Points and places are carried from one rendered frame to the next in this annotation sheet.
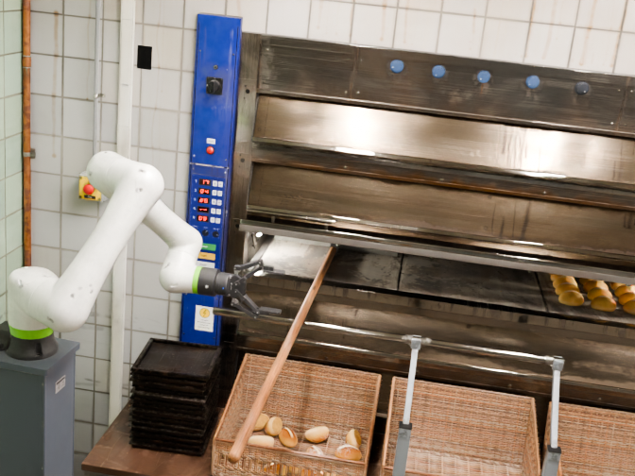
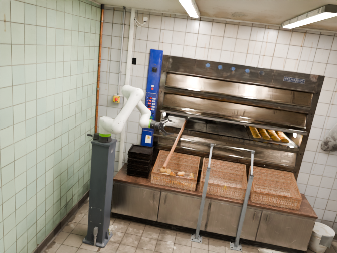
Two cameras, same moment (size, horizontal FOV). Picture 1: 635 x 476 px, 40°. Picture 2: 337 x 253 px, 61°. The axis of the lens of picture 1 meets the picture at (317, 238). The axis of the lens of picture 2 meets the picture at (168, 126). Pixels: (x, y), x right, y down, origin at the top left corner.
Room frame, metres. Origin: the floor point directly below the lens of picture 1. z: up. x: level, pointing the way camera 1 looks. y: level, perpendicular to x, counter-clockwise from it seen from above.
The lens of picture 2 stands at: (-0.52, 0.14, 2.24)
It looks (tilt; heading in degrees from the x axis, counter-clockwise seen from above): 16 degrees down; 0
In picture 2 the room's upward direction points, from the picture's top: 7 degrees clockwise
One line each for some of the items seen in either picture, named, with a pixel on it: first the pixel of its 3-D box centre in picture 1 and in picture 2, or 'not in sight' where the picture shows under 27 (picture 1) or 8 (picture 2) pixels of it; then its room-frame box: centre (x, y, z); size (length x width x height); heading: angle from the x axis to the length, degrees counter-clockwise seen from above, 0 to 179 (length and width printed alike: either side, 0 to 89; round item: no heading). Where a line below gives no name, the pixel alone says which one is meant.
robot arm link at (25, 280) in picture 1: (34, 301); (106, 126); (2.28, 0.79, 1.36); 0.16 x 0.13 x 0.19; 51
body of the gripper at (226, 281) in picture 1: (231, 284); (159, 125); (2.62, 0.26, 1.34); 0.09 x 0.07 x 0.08; 83
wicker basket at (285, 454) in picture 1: (300, 421); (176, 169); (2.88, -0.01, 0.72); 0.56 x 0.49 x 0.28; 83
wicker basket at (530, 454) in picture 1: (459, 448); (223, 177); (2.82, -0.60, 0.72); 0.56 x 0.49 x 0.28; 84
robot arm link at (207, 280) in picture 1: (210, 281); (153, 124); (2.64, 0.33, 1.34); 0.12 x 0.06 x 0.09; 173
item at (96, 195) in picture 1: (94, 186); (117, 98); (3.21, 0.88, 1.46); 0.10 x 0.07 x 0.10; 84
